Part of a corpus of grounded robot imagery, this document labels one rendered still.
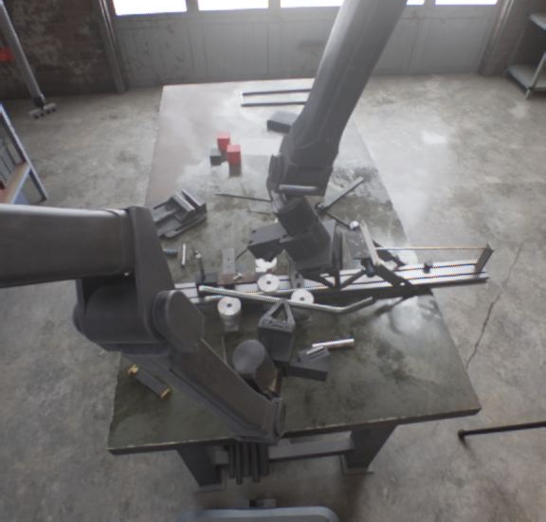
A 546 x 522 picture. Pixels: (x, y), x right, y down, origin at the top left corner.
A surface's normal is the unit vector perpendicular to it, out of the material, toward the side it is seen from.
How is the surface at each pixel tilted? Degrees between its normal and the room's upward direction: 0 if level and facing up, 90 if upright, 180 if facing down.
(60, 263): 75
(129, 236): 70
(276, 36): 90
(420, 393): 0
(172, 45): 90
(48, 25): 90
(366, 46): 104
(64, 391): 0
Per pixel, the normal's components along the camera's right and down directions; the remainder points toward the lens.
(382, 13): 0.09, 0.88
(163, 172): 0.00, -0.66
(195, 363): 0.94, -0.04
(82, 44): 0.11, 0.74
